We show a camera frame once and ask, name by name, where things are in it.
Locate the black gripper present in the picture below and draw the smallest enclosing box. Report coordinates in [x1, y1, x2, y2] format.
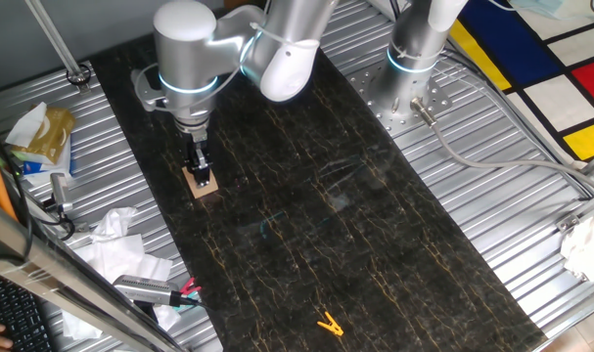
[181, 130, 214, 190]

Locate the small wooden cube block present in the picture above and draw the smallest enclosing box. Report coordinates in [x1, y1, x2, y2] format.
[181, 165, 220, 200]

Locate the crumpled white tissue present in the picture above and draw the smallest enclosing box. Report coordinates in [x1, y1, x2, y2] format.
[90, 206, 139, 243]

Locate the red clothespin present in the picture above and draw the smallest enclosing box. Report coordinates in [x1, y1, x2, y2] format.
[178, 277, 203, 297]

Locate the white paper sheet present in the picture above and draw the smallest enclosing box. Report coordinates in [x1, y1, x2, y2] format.
[61, 233, 183, 341]

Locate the teal clothespin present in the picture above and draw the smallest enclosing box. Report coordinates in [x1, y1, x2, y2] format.
[174, 290, 201, 309]

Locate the black gold-veined marble mat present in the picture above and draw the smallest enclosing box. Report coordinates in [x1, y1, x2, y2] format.
[89, 4, 548, 352]

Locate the yellow tissue pack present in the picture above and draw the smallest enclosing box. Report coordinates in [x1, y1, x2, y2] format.
[24, 106, 76, 166]

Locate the blue white tissue pack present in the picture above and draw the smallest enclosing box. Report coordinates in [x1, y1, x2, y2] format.
[12, 136, 75, 187]

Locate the white tissue sheet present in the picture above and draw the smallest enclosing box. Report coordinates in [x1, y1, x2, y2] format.
[5, 101, 49, 149]

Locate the orange clothespin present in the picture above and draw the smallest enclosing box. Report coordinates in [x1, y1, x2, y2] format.
[316, 311, 345, 337]

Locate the black keyboard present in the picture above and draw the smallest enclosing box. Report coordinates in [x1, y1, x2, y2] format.
[0, 268, 53, 352]

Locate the grey box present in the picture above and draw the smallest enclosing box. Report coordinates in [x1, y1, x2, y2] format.
[494, 52, 541, 96]

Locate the colourful squares floor mat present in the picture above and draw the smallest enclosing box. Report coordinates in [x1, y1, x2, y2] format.
[447, 0, 594, 162]

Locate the light blue face mask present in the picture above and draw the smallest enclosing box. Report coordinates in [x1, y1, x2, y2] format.
[506, 0, 570, 22]

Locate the white cloth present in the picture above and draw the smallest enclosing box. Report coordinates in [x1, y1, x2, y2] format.
[559, 204, 594, 283]

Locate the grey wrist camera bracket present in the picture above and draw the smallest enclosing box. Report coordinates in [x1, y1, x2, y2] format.
[130, 67, 170, 113]

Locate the silver depth camera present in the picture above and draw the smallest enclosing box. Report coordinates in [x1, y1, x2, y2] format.
[113, 274, 181, 308]

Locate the black camera cable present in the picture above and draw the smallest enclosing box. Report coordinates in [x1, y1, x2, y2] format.
[171, 292, 219, 314]

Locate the aluminium frame beam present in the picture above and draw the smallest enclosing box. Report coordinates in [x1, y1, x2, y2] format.
[0, 195, 185, 352]

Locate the metal pole with ring base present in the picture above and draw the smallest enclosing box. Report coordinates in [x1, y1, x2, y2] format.
[24, 0, 92, 94]

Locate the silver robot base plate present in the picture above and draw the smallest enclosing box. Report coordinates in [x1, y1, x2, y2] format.
[347, 63, 454, 138]

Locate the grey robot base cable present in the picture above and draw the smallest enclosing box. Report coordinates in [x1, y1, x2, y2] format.
[409, 97, 594, 195]

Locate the metal corner bracket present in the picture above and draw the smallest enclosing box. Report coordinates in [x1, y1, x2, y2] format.
[554, 212, 582, 235]

